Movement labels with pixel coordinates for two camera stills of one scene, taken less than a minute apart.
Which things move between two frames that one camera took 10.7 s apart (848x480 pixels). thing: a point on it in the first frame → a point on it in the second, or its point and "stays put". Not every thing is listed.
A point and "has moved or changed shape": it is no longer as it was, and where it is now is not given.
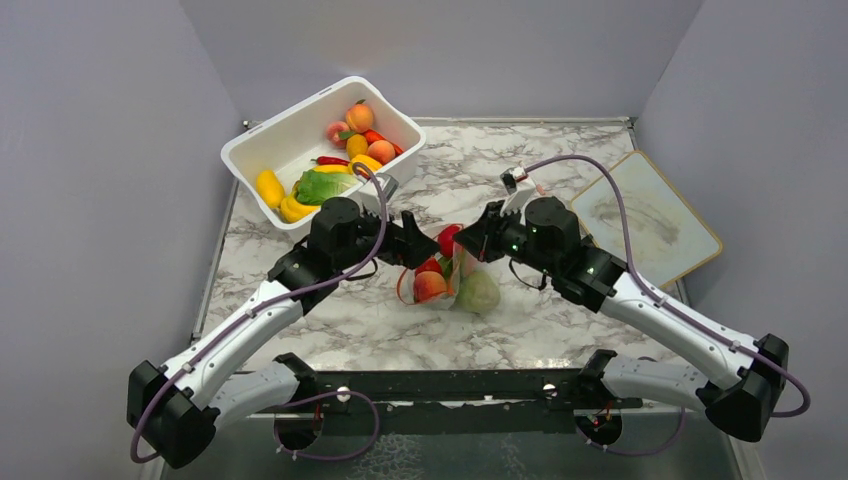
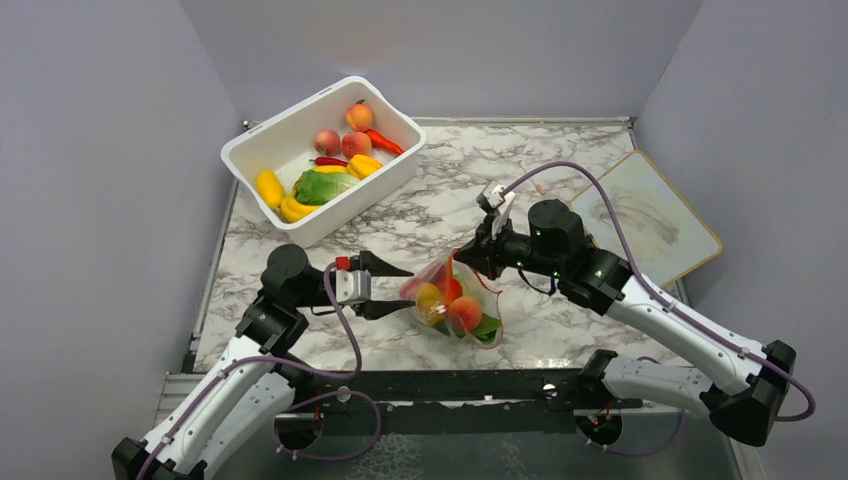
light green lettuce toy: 316,186 stays put
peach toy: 381,150 → 356,143
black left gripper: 407,245 → 378,267
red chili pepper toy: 330,160 stays put
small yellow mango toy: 356,145 → 430,304
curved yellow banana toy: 293,211 stays put
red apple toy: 446,239 → 408,289
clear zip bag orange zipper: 434,284 has moved or changed shape
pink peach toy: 337,133 → 327,142
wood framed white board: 667,238 stays put
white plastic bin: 285,145 stays put
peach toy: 359,117 stays put
